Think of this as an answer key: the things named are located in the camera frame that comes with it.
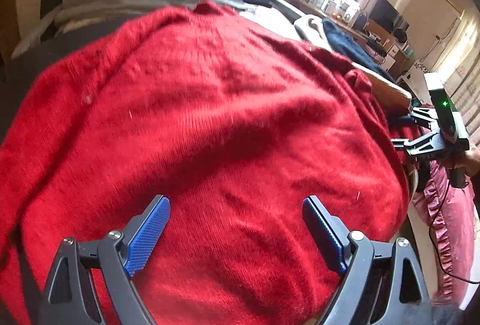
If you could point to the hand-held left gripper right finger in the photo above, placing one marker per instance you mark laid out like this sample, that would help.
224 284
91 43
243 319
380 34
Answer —
324 237

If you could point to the black knit sweater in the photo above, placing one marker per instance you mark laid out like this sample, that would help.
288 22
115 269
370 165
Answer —
352 47

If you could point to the wooden desk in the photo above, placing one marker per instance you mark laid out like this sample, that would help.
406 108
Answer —
337 19

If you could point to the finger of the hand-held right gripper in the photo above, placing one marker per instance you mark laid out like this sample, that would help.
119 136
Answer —
423 147
405 119

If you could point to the cluster of jars and boxes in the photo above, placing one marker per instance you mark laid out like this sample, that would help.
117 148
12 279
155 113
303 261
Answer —
330 2

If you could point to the beige knit sweater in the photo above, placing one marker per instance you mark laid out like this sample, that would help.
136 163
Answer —
309 28

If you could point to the red knit sweater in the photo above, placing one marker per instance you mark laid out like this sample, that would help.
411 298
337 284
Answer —
206 122

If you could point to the black flat television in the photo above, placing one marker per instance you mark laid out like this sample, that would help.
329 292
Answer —
384 13

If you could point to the round black fan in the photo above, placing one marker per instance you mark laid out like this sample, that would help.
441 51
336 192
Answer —
400 35

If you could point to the person's right hand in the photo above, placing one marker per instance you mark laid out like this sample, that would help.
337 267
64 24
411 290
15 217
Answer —
474 162

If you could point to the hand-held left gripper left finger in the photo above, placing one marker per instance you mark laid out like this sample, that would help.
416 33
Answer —
148 235

